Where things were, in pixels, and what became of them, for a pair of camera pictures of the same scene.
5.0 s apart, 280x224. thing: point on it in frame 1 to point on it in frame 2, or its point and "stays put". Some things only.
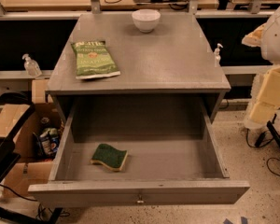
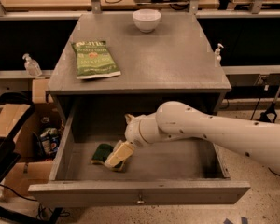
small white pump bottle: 217,57 stays put
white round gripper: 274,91 to 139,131
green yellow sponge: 109,157 stays put
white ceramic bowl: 146,20 stays put
